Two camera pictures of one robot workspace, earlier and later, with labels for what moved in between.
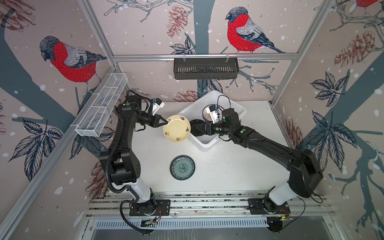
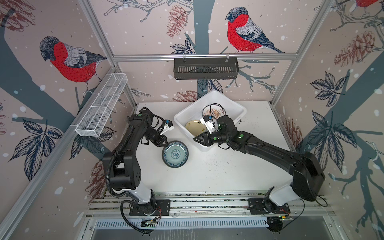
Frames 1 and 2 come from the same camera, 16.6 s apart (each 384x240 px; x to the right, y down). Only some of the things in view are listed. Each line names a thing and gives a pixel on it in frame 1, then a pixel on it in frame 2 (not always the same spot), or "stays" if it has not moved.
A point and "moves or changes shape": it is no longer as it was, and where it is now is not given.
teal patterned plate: x=182 y=167 → x=175 y=154
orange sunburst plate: x=207 y=116 stays
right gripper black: x=209 y=128 → x=206 y=137
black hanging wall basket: x=206 y=68 stays
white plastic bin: x=193 y=109 stays
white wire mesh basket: x=100 y=106 stays
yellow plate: x=178 y=128 moves or changes shape
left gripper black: x=156 y=118 → x=159 y=143
